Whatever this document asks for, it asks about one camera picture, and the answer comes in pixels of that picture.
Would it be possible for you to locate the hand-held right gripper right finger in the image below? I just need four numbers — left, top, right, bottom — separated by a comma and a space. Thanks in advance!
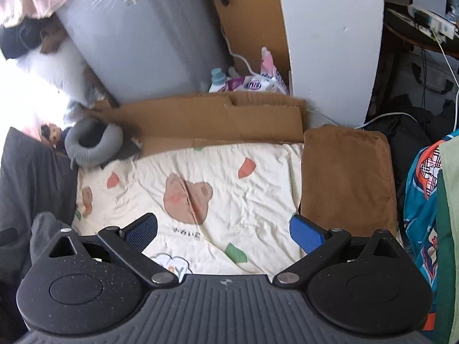
273, 214, 411, 289

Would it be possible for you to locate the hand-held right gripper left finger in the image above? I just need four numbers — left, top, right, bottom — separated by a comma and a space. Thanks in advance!
48, 212, 180, 289

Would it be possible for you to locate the brown printed t-shirt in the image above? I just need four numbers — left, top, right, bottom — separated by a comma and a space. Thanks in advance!
299, 124, 399, 240

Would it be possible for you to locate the white bear print blanket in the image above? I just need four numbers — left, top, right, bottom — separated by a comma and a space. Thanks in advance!
72, 141, 306, 277

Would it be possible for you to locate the grey cloth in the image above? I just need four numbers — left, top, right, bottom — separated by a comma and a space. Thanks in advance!
29, 211, 74, 264

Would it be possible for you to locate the grey neck pillow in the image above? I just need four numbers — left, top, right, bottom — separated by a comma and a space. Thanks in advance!
65, 118, 125, 167

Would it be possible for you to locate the blue cartoon print cloth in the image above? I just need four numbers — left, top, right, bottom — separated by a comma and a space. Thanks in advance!
399, 129, 459, 332

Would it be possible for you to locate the dark grey quilt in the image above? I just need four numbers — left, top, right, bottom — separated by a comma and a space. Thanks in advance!
0, 127, 80, 296

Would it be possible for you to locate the brown cardboard box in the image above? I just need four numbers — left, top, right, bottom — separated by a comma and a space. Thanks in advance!
91, 91, 310, 159

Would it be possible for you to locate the brown plush toy with cap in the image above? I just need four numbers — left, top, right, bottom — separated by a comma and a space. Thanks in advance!
39, 124, 67, 150

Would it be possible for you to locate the black garment with beige trim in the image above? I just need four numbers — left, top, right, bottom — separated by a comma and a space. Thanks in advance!
365, 95, 459, 191

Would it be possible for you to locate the green cloth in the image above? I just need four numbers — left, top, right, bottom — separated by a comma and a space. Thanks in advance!
431, 140, 459, 344

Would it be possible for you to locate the purple and white bag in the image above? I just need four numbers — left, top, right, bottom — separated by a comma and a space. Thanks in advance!
224, 73, 289, 96

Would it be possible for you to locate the bottle with blue cap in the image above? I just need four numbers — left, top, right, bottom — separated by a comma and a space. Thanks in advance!
209, 67, 227, 93

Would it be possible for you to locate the pink spray bottle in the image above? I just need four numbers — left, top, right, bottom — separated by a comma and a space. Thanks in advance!
260, 46, 275, 77

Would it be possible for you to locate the white pillow in plastic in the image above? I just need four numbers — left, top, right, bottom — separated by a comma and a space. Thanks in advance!
17, 38, 105, 109

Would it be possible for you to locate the grey plastic-wrapped mattress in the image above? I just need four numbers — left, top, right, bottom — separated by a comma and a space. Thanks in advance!
57, 0, 234, 107

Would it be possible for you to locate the brown cardboard sheet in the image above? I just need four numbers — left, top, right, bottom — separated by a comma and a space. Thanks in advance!
200, 0, 292, 96

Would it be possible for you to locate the black and brown cloth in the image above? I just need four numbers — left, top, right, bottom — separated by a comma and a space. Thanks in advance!
0, 17, 69, 60

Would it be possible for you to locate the white power strip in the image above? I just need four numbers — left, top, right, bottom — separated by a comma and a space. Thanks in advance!
408, 5, 458, 39

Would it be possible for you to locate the white cable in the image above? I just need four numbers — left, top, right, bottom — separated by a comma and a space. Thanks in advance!
221, 25, 419, 130

